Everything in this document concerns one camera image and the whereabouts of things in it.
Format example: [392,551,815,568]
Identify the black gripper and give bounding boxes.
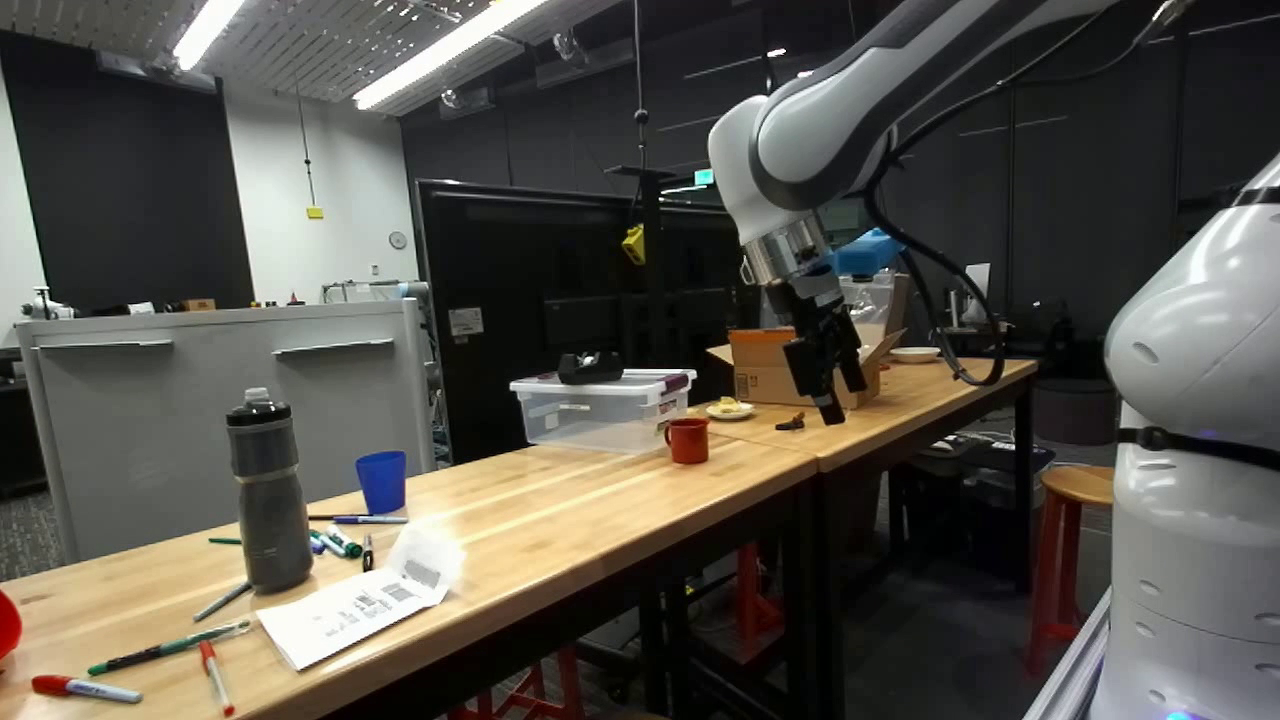
[742,211,869,424]

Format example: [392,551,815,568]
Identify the red cup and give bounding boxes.
[662,417,709,465]

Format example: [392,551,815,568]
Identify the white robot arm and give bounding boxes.
[709,0,1280,720]

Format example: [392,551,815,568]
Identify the blue plastic cup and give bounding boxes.
[356,451,410,516]

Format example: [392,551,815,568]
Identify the cardboard box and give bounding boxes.
[709,325,900,410]

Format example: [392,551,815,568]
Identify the plate with food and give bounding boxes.
[706,399,755,424]

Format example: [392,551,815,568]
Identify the clear plastic storage bin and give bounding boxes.
[509,367,698,456]

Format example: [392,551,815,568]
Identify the yellow tag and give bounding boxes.
[619,224,648,268]

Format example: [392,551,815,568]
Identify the black object on bin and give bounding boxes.
[555,352,626,382]

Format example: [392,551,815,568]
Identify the wooden stool red legs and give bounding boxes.
[1026,465,1117,681]

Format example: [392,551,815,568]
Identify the black partition screen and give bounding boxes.
[415,178,753,458]

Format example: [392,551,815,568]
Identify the white paper sheet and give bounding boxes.
[257,525,466,673]

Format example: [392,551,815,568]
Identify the grey water bottle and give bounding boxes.
[228,386,313,591]

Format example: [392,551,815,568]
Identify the red marker pen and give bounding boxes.
[199,641,238,720]

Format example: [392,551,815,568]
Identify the grey metal cabinet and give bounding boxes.
[15,298,434,561]

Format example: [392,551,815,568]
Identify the green marker pen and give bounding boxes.
[88,620,257,675]

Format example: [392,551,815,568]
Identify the red capped white marker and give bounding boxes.
[33,675,146,702]

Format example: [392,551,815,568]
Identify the red bowl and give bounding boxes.
[0,591,26,660]

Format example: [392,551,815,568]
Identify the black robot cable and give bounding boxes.
[863,197,1008,390]

